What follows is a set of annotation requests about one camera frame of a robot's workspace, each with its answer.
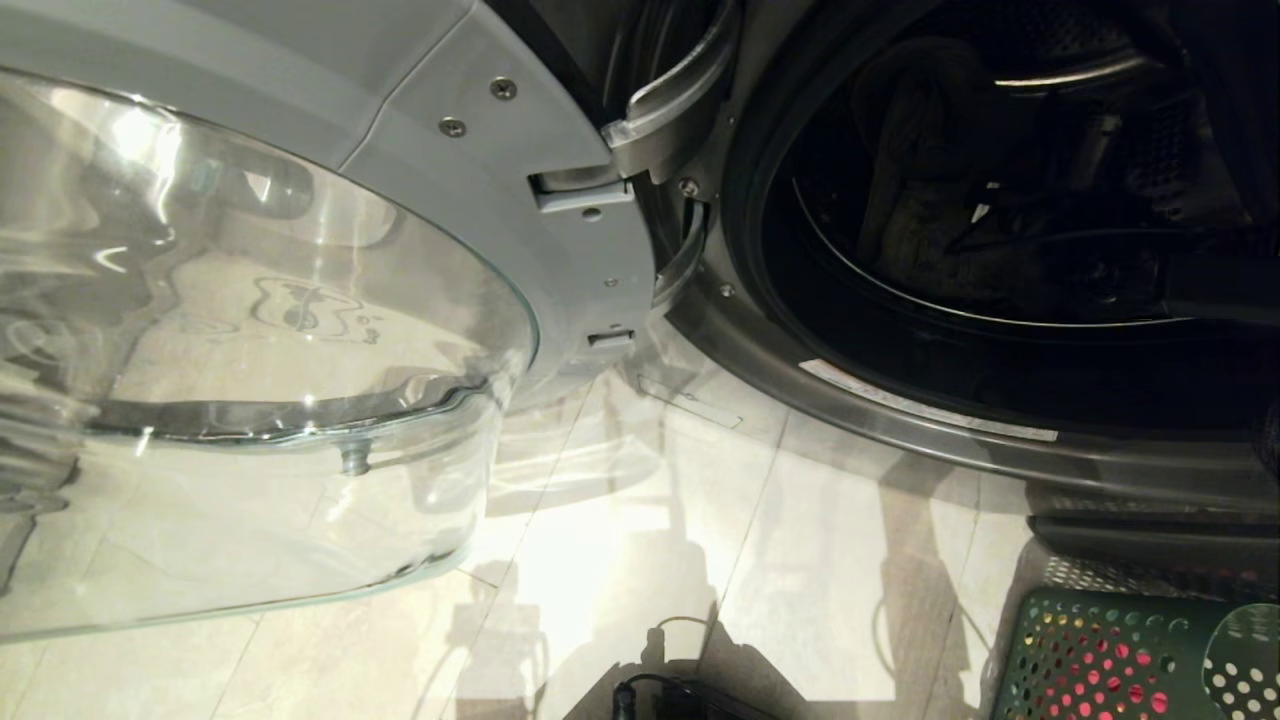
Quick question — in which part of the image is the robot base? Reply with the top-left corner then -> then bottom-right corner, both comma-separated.
612,676 -> 786,720

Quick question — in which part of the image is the grey washing machine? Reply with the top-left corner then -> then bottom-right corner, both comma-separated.
480,0 -> 1280,566

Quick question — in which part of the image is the glass washing machine door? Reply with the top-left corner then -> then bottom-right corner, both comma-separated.
0,0 -> 663,646

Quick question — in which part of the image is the dark laundry cloth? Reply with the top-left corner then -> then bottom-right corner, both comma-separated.
855,40 -> 1013,293

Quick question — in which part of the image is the green perforated laundry basket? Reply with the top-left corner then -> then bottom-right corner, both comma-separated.
990,588 -> 1280,720

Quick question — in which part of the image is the silver door hinge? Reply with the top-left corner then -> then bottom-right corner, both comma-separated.
600,0 -> 746,187

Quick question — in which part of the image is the pink cloth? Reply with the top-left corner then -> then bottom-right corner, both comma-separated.
1040,625 -> 1173,717

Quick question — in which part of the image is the black cable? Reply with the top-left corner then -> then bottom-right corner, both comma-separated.
612,672 -> 701,713

